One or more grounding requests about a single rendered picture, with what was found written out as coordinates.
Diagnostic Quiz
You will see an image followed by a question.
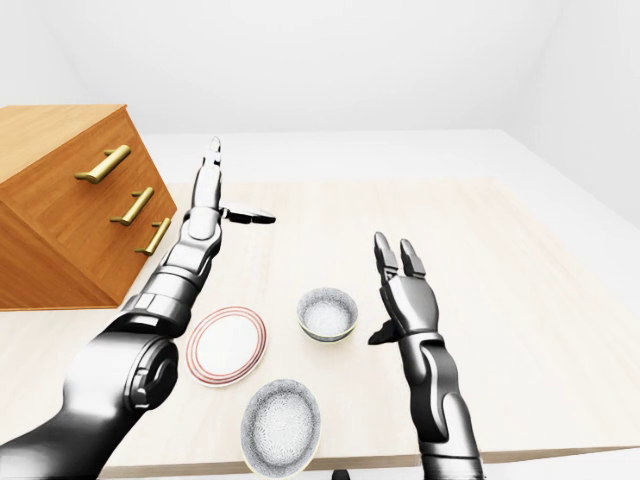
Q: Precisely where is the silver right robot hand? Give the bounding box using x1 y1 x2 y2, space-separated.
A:
367 231 445 347

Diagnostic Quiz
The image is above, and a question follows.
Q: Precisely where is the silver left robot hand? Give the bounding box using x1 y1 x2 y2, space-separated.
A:
175 135 278 251

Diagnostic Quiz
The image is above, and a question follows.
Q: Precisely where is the small patterned black bowl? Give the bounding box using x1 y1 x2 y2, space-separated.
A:
296 286 360 344

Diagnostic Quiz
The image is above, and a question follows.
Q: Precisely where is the large patterned black bowl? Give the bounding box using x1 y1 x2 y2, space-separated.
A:
240 378 322 476

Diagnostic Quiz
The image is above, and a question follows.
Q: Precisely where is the small wooden drawer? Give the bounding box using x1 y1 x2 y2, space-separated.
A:
82 183 179 306

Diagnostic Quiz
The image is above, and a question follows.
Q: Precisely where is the medium wooden drawer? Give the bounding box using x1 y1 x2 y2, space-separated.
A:
42 147 167 274

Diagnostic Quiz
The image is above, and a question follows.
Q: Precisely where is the white plate with red rings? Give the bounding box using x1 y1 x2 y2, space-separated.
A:
185 305 269 389

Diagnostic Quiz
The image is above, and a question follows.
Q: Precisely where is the large wooden drawer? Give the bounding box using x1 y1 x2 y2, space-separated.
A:
0 105 151 237

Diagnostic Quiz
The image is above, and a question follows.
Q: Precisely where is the wooden cabinet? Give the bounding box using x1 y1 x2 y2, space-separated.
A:
0 103 180 312

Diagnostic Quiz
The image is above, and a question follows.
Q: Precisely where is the short brass drawer handle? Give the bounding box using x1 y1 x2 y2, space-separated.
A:
133 217 172 257

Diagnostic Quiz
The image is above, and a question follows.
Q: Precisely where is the medium brass drawer handle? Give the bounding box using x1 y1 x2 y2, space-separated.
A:
109 186 155 227

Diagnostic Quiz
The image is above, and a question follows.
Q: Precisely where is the long brass drawer handle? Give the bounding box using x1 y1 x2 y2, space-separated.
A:
73 144 132 186

